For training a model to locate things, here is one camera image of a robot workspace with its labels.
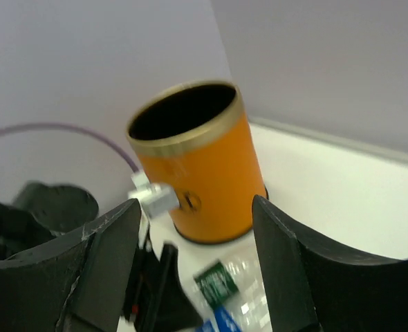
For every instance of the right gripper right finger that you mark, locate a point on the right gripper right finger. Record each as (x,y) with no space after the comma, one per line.
(314,283)

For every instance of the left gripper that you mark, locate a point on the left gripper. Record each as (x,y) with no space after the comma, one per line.
(155,299)

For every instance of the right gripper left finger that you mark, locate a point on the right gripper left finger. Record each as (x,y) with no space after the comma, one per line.
(76,282)

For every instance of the blue label bottle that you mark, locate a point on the blue label bottle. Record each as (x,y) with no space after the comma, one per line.
(221,321)

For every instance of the green label clear bottle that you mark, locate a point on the green label clear bottle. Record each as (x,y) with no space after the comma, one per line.
(235,282)

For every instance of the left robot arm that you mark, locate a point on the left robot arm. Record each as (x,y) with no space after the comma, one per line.
(41,213)

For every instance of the orange cylindrical bin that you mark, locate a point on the orange cylindrical bin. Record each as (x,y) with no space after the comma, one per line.
(196,138)

